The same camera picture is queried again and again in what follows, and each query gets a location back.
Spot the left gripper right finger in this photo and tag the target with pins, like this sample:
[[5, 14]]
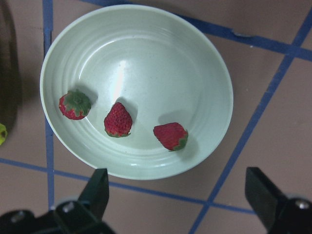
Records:
[[264, 197]]

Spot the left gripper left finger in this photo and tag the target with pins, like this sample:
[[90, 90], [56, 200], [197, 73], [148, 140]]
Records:
[[95, 195]]

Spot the strawberry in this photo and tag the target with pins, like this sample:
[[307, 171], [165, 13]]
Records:
[[75, 105], [118, 122], [172, 136]]

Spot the light green plate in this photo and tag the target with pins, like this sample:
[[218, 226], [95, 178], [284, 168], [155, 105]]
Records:
[[160, 67]]

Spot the yellow banana bunch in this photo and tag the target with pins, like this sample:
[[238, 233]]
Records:
[[3, 133]]

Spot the wicker basket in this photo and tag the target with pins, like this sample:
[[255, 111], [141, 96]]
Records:
[[10, 82]]

